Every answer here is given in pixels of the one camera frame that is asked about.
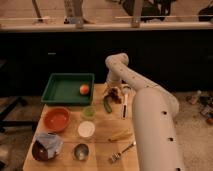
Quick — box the dark red grape bunch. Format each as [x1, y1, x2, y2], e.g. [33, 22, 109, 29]
[108, 88, 122, 104]

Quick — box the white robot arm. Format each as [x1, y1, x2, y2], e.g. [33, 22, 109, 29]
[105, 53, 186, 171]

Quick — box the green plastic cup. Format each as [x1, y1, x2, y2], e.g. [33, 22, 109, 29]
[82, 106, 95, 120]

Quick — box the white plastic cup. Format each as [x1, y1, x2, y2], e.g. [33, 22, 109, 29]
[77, 121, 95, 139]

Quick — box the small metal cup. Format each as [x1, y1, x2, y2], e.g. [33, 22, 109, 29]
[73, 143, 89, 161]

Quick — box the green chili pepper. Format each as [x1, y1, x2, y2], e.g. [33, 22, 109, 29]
[103, 96, 112, 113]

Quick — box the orange peach fruit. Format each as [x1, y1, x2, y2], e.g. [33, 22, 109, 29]
[79, 84, 90, 95]

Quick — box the green plastic tray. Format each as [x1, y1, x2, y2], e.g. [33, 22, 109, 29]
[41, 73, 95, 106]

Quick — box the orange plastic bowl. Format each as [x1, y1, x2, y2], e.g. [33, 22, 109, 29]
[43, 107, 70, 132]

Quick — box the silver metal fork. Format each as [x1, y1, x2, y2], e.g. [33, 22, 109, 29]
[108, 141, 136, 163]

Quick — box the dark red bowl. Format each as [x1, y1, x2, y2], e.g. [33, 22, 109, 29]
[32, 141, 50, 161]

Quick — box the black office chair base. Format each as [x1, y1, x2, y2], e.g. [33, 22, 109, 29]
[0, 97, 38, 133]

